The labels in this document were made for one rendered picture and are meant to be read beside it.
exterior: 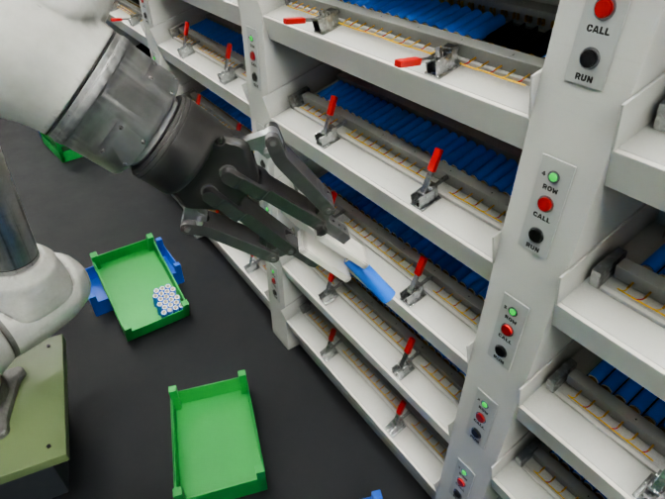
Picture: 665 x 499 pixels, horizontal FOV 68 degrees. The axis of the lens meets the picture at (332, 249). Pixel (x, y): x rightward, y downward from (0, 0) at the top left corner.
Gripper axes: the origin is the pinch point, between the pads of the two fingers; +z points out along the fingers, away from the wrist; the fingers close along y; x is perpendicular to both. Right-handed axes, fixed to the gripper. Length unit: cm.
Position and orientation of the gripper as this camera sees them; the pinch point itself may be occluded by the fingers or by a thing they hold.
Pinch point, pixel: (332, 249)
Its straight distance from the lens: 50.2
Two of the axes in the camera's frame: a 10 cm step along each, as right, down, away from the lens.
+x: -1.3, -6.8, 7.2
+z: 7.0, 4.6, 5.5
